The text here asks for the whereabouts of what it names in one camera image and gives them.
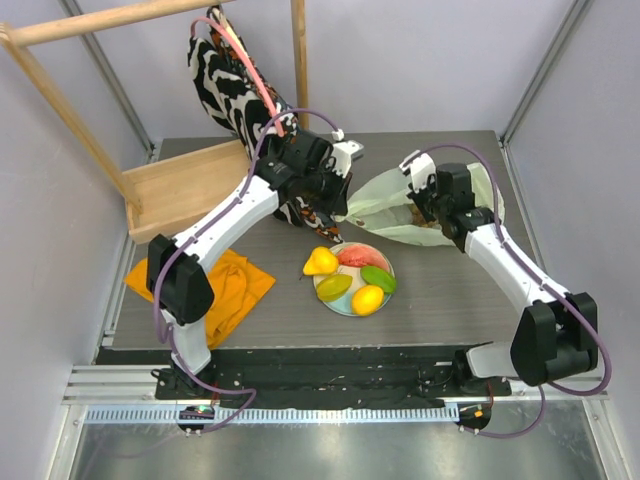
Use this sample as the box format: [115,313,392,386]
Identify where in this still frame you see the orange cloth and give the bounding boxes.
[123,248,277,350]

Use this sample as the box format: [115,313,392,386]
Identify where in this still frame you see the wooden tray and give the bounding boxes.
[124,140,249,244]

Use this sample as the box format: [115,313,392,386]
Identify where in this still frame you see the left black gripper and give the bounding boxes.
[303,162,353,217]

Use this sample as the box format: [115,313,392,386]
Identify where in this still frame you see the green avocado print plastic bag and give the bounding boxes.
[334,162,506,248]

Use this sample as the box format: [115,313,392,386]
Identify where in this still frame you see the white slotted cable duct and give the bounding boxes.
[85,404,459,425]

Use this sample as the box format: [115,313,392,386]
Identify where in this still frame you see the green fake fruit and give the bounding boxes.
[360,265,397,294]

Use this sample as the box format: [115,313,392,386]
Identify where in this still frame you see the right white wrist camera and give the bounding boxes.
[399,150,436,192]

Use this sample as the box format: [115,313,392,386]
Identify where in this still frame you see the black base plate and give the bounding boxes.
[151,346,511,410]

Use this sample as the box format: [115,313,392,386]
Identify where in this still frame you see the yellow fake pear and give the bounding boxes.
[302,246,339,276]

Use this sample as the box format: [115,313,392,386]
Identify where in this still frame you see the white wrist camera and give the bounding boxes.
[330,129,364,178]
[399,150,436,192]

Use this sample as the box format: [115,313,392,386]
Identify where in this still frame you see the yellow fake lemon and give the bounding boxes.
[351,285,385,316]

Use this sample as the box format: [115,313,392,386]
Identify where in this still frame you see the wooden rack frame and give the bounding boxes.
[0,0,309,211]

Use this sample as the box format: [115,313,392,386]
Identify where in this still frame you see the red fake watermelon slice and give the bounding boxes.
[336,243,390,272]

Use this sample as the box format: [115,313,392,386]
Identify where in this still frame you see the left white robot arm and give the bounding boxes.
[147,130,363,399]

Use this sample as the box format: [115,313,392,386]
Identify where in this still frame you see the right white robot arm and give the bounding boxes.
[400,154,598,395]

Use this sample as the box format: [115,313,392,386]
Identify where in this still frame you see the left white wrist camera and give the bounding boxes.
[330,129,364,178]

